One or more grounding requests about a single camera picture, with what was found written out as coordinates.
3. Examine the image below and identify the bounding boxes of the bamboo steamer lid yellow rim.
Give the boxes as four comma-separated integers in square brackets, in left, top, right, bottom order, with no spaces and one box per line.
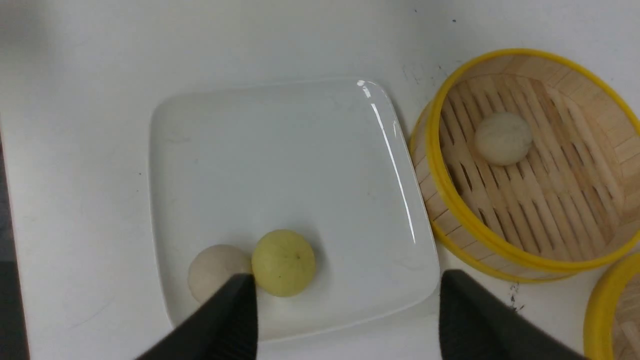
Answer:
[583,251,640,360]

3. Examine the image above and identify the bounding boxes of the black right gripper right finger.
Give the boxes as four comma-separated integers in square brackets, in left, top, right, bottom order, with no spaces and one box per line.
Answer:
[438,269,585,360]

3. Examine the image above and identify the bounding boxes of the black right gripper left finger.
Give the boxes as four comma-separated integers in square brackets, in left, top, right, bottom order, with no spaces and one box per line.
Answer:
[138,273,259,360]

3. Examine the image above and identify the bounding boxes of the white steamed bun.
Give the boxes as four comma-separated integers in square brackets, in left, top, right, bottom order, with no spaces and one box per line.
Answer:
[187,244,252,304]
[474,112,533,167]

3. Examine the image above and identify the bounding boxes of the yellow steamed bun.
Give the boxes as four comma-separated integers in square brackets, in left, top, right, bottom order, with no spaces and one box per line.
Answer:
[251,228,317,297]

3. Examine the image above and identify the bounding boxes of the bamboo steamer basket yellow rim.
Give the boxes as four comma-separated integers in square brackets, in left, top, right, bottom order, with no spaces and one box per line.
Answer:
[409,48,639,283]

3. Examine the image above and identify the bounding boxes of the white rectangular plate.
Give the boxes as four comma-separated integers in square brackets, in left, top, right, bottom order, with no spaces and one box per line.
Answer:
[148,77,441,343]

